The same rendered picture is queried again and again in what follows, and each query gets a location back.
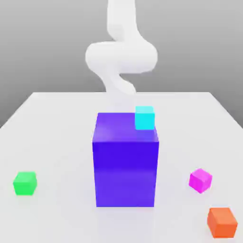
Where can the small green cube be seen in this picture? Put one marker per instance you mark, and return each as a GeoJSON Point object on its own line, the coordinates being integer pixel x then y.
{"type": "Point", "coordinates": [24, 183]}

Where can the small magenta cube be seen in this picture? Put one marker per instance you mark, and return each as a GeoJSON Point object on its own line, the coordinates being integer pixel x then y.
{"type": "Point", "coordinates": [200, 181]}

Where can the small cyan cube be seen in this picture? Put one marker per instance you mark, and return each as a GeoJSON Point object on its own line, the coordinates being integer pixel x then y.
{"type": "Point", "coordinates": [144, 119]}

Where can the small orange cube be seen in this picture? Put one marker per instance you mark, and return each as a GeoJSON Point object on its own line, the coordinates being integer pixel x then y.
{"type": "Point", "coordinates": [222, 223]}

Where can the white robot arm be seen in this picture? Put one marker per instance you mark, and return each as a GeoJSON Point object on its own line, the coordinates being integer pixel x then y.
{"type": "Point", "coordinates": [121, 57]}

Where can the large purple box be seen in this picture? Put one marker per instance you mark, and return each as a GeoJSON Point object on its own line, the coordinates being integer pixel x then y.
{"type": "Point", "coordinates": [125, 170]}

